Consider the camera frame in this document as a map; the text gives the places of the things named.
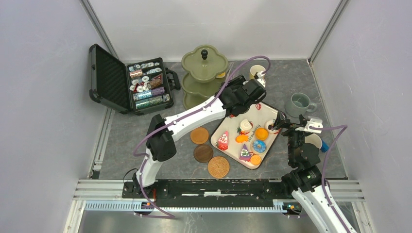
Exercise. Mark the blue small object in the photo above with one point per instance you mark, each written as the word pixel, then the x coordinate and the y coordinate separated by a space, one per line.
pixel 324 147

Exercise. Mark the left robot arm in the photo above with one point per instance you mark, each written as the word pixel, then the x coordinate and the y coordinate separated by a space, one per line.
pixel 163 133

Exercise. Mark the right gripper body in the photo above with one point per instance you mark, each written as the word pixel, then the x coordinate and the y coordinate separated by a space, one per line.
pixel 293 135

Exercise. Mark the yellow glazed donut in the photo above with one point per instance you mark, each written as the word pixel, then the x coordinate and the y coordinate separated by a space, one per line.
pixel 222 75

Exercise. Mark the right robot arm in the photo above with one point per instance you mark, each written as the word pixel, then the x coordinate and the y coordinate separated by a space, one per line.
pixel 306 183

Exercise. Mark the yellow ceramic mug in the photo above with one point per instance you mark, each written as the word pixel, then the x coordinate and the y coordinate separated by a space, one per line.
pixel 254 69

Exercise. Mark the white roll cake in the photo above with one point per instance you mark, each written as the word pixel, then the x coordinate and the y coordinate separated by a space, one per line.
pixel 245 127

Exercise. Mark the purple cake slice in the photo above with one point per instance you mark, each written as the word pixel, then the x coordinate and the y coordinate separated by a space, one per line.
pixel 245 154

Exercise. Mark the light brown round coaster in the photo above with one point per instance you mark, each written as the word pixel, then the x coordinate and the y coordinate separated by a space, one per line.
pixel 199 135

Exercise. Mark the strawberry print serving tray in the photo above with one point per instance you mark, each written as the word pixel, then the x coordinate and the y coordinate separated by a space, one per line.
pixel 258 115

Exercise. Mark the small orange pastry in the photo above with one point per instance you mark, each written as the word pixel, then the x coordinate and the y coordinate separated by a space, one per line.
pixel 241 138

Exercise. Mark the blue glazed donut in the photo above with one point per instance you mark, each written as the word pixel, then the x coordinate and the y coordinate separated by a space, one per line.
pixel 258 146

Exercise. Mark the white chocolate drizzle donut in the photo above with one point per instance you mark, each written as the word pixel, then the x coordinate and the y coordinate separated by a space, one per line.
pixel 270 127

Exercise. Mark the black poker chip case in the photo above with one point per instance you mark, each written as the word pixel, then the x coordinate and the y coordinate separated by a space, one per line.
pixel 139 88

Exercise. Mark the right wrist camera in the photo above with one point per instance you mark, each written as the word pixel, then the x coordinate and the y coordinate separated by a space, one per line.
pixel 314 125

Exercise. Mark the round orange biscuit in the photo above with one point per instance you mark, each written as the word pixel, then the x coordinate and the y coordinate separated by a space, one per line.
pixel 255 160

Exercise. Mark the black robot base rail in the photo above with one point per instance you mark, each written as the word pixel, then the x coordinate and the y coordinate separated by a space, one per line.
pixel 210 193

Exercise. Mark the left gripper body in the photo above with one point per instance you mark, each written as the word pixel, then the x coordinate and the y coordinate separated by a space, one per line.
pixel 237 83

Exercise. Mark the grey-green ceramic mug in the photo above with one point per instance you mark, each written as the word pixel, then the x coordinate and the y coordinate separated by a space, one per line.
pixel 298 104

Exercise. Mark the dark brown round coaster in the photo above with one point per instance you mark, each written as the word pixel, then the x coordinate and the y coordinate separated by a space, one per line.
pixel 203 153

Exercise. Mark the woven rattan round coaster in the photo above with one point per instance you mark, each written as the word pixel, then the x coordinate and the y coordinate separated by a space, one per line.
pixel 218 167

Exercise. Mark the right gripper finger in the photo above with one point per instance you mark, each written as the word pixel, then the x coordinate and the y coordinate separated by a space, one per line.
pixel 280 120
pixel 302 121

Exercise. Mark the green three-tier dessert stand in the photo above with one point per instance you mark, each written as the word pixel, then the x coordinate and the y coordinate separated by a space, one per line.
pixel 202 65

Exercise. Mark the red strawberry cake slice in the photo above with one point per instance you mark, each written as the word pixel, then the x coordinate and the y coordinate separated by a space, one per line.
pixel 222 143

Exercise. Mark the orange macaron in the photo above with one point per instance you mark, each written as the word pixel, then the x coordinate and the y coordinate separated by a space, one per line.
pixel 261 134

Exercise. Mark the metal serving tongs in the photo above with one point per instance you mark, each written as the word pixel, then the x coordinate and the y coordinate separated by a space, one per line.
pixel 230 73

